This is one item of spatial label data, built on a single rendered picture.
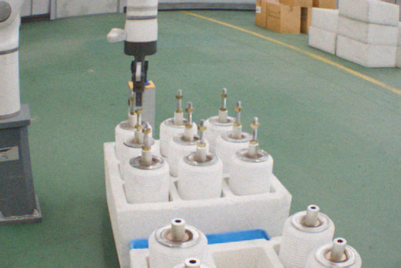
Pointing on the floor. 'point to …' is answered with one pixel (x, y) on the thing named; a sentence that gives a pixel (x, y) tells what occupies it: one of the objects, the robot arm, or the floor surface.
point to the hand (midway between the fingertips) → (139, 99)
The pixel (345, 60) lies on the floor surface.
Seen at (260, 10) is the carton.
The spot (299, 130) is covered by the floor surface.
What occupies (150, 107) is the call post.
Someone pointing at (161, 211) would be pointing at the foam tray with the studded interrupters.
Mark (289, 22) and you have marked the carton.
